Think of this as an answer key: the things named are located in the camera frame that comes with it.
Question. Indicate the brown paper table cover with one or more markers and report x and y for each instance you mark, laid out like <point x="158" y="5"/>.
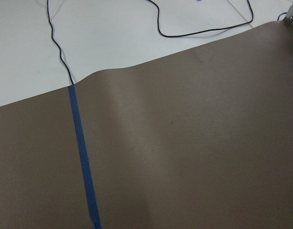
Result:
<point x="200" y="139"/>

